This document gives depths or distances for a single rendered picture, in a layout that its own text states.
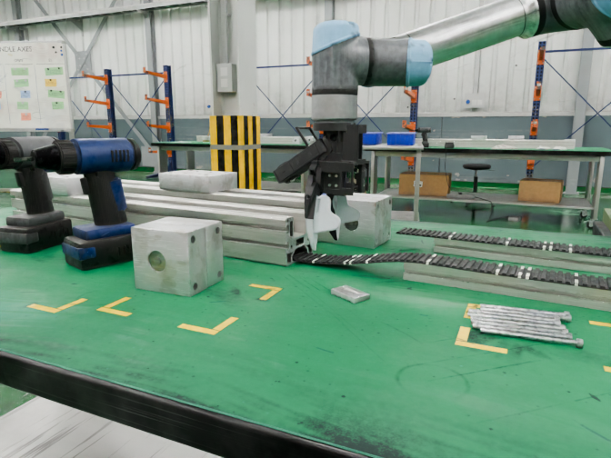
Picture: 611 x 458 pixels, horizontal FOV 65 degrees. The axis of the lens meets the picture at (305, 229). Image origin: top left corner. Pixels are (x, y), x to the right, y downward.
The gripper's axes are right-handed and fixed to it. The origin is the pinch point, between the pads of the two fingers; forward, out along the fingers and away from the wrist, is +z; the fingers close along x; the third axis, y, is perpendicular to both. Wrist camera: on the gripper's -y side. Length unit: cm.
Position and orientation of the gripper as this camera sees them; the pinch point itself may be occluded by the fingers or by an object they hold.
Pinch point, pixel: (322, 238)
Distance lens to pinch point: 84.6
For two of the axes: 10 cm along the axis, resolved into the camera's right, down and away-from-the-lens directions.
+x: 4.8, -1.8, 8.6
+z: 0.0, 9.8, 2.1
